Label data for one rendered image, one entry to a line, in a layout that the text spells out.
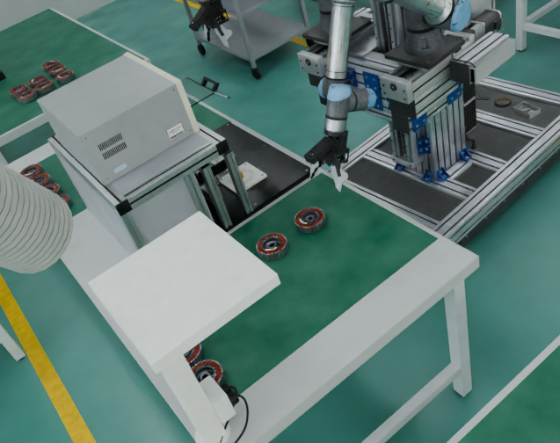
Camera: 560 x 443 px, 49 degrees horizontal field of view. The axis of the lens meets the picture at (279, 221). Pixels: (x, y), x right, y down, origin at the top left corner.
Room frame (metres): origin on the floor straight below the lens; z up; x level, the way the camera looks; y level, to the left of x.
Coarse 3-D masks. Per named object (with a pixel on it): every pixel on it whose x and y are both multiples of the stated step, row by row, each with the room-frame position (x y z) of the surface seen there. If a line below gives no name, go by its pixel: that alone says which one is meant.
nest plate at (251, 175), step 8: (240, 168) 2.16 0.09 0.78; (248, 168) 2.14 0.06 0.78; (256, 168) 2.13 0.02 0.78; (224, 176) 2.14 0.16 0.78; (248, 176) 2.09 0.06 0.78; (256, 176) 2.07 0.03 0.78; (264, 176) 2.06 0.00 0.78; (224, 184) 2.09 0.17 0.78; (232, 184) 2.07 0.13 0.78; (248, 184) 2.04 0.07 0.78
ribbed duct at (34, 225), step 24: (0, 168) 0.90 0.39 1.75; (0, 192) 0.85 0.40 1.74; (24, 192) 0.90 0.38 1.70; (48, 192) 0.97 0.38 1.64; (0, 216) 0.83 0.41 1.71; (24, 216) 0.87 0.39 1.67; (48, 216) 0.92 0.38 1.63; (0, 240) 0.83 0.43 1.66; (24, 240) 0.86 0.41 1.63; (48, 240) 0.90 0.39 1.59; (0, 264) 0.88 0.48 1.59; (24, 264) 0.88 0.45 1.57; (48, 264) 0.91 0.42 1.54
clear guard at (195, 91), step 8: (184, 80) 2.52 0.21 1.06; (192, 80) 2.50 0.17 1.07; (184, 88) 2.45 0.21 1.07; (192, 88) 2.42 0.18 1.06; (200, 88) 2.40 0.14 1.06; (208, 88) 2.39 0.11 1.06; (192, 96) 2.35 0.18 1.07; (200, 96) 2.33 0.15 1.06; (208, 96) 2.31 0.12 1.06; (224, 96) 2.34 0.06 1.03; (192, 104) 2.28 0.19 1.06
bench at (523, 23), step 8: (520, 0) 3.66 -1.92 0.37; (552, 0) 3.85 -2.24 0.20; (520, 8) 3.66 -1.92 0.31; (544, 8) 3.77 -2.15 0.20; (552, 8) 3.79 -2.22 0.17; (520, 16) 3.66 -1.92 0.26; (528, 16) 3.73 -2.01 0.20; (536, 16) 3.72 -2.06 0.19; (520, 24) 3.66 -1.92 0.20; (528, 24) 3.63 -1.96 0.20; (520, 32) 3.66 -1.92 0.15; (536, 32) 3.55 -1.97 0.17; (544, 32) 3.50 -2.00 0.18; (552, 32) 3.45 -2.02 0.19; (520, 40) 3.66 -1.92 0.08; (520, 48) 3.66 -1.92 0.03
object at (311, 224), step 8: (312, 208) 1.76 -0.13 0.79; (296, 216) 1.74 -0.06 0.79; (304, 216) 1.75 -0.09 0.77; (312, 216) 1.72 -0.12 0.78; (320, 216) 1.70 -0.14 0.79; (296, 224) 1.70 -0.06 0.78; (304, 224) 1.69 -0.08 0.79; (312, 224) 1.67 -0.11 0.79; (320, 224) 1.67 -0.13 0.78; (304, 232) 1.67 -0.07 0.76; (312, 232) 1.66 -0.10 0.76
